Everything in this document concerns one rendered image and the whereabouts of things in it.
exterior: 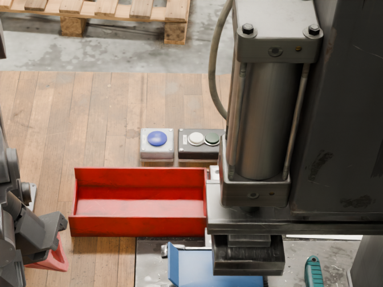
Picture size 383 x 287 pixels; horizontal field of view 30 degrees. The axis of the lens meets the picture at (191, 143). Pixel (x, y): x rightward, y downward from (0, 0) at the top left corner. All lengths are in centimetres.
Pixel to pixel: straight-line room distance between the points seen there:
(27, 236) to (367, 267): 54
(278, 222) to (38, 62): 220
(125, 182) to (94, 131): 17
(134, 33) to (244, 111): 238
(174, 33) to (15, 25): 72
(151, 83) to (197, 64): 145
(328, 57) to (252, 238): 35
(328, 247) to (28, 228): 57
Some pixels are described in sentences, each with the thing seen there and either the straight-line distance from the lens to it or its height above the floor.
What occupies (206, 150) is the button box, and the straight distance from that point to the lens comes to 143.
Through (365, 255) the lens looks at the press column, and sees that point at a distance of 122.
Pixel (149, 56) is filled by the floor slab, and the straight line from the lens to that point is 309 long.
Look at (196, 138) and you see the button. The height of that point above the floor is 94.
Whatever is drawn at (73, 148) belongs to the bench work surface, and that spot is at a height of 90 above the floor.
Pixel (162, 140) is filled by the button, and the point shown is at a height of 94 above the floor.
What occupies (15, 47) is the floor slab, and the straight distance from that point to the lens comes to 319.
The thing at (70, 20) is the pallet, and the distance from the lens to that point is 315.
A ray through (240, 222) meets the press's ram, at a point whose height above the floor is 118.
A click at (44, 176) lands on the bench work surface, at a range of 143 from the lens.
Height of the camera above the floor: 197
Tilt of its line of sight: 47 degrees down
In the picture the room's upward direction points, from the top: 3 degrees clockwise
